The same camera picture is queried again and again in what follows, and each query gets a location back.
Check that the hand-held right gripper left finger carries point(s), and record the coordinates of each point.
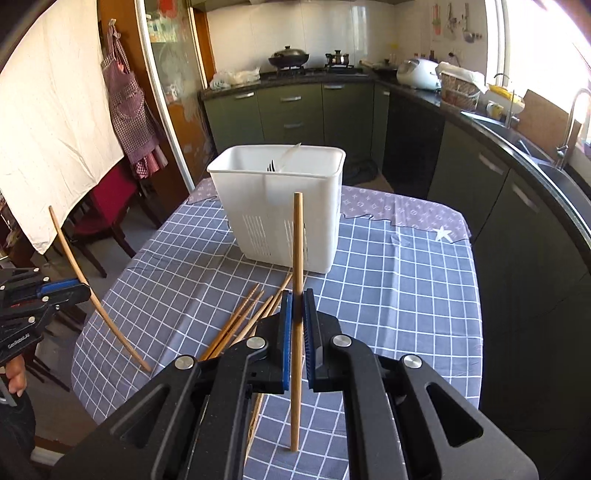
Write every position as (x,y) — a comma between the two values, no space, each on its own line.
(287,325)

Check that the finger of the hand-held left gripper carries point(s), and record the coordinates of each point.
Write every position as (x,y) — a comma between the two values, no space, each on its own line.
(39,314)
(69,292)

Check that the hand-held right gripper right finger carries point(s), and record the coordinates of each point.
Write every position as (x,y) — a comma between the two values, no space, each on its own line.
(308,333)

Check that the wooden chopstick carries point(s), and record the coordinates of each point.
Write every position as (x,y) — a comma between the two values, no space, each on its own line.
(276,303)
(231,319)
(282,290)
(298,240)
(111,330)
(240,323)
(256,318)

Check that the white plastic utensil basket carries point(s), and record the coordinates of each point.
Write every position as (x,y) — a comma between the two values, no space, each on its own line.
(277,212)

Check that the person's left forearm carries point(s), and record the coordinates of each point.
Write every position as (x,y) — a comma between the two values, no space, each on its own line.
(16,427)

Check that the hanging kitchen utensils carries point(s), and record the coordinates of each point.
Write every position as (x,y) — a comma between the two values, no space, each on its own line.
(461,23)

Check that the person's left hand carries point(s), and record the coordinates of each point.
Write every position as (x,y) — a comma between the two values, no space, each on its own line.
(16,374)

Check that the blue checked tablecloth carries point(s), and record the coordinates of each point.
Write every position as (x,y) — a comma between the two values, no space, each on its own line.
(392,300)

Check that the red wooden chair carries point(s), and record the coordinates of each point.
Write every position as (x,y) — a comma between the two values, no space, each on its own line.
(111,198)

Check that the black utensil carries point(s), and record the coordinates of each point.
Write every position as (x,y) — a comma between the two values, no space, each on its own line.
(271,166)

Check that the white plastic spoon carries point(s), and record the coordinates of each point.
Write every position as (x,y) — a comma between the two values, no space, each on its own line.
(291,154)

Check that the dark cloth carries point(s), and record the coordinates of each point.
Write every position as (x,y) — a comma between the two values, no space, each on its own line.
(360,170)

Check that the white hanging cloth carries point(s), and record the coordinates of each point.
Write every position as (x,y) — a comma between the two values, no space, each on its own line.
(55,115)

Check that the red checked apron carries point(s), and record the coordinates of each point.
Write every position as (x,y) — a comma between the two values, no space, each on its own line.
(129,106)

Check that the glass sliding door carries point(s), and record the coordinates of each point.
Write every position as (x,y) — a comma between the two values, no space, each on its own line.
(171,69)

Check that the white plastic bag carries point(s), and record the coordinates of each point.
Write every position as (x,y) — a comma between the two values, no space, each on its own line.
(231,78)

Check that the gas stove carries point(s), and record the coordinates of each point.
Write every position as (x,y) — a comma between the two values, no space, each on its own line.
(318,70)

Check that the black wok with lid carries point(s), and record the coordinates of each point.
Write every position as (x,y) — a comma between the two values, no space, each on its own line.
(288,57)

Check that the dark kettle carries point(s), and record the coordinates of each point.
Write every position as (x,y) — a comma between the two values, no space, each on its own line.
(337,59)

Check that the frying pan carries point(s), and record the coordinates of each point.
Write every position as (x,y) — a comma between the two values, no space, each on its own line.
(383,66)

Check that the white rice cooker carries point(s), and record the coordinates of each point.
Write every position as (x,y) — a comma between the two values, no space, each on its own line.
(418,74)

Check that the woven basket with cloth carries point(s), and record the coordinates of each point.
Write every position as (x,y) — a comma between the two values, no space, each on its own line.
(457,90)

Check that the steel kitchen sink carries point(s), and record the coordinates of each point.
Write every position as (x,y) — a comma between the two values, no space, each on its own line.
(531,147)

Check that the pale yellow cup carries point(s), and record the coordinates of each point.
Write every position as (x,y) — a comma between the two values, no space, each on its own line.
(494,110)

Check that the small steel faucet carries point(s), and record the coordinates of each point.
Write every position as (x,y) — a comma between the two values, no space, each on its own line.
(508,99)

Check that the yellow container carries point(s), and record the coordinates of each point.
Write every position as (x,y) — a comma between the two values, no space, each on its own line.
(501,92)

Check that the brown cutting board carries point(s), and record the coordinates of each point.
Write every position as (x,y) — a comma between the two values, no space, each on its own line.
(545,115)

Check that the tall steel faucet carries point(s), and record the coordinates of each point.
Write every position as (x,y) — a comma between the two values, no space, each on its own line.
(570,120)

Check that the kitchen window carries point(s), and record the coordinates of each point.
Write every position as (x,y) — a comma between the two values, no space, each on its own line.
(545,41)

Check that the wall power socket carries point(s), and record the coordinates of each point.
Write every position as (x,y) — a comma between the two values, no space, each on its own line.
(455,53)

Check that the wall poster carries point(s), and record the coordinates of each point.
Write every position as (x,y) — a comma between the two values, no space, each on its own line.
(437,18)

